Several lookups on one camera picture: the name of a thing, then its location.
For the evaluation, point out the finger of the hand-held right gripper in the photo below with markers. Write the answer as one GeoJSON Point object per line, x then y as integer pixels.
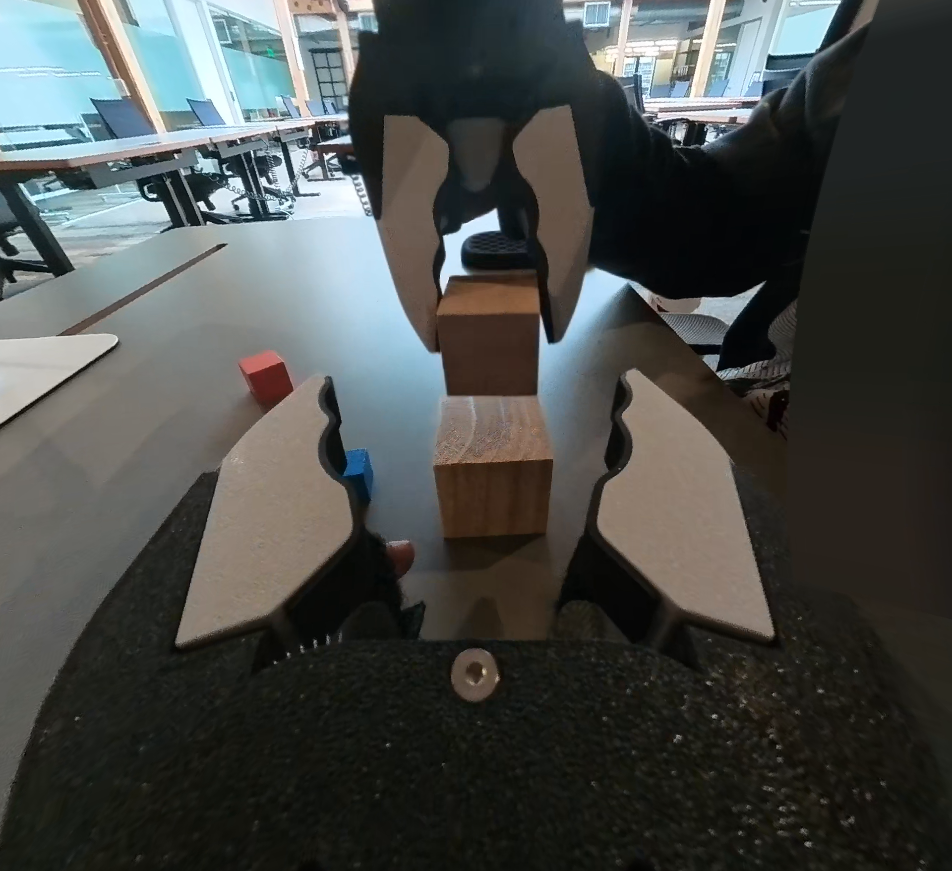
{"type": "Point", "coordinates": [563, 209]}
{"type": "Point", "coordinates": [409, 224]}

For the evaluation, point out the small red cube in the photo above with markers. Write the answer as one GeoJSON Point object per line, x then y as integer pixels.
{"type": "Point", "coordinates": [268, 374]}

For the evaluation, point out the person's printed shirt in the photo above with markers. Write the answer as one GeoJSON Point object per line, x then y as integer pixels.
{"type": "Point", "coordinates": [766, 365]}

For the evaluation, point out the large wooden cube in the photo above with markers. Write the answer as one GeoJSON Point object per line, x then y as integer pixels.
{"type": "Point", "coordinates": [493, 466]}

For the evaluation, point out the wooden office table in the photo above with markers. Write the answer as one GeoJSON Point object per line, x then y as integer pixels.
{"type": "Point", "coordinates": [134, 150]}

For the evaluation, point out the medium wooden cube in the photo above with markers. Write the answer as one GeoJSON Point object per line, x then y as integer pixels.
{"type": "Point", "coordinates": [488, 336]}

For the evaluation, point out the black wrist rest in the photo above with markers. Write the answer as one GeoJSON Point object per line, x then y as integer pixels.
{"type": "Point", "coordinates": [499, 249]}

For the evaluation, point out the tiny blue cube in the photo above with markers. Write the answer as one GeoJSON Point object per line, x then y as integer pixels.
{"type": "Point", "coordinates": [357, 475]}

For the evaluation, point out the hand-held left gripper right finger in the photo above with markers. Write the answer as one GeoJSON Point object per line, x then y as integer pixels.
{"type": "Point", "coordinates": [684, 522]}

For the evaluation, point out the black office chair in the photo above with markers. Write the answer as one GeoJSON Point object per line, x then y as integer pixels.
{"type": "Point", "coordinates": [696, 324]}

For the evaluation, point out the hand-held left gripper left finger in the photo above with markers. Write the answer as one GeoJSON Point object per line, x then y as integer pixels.
{"type": "Point", "coordinates": [268, 522]}

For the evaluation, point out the white document stand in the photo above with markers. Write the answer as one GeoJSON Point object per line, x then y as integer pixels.
{"type": "Point", "coordinates": [45, 365]}

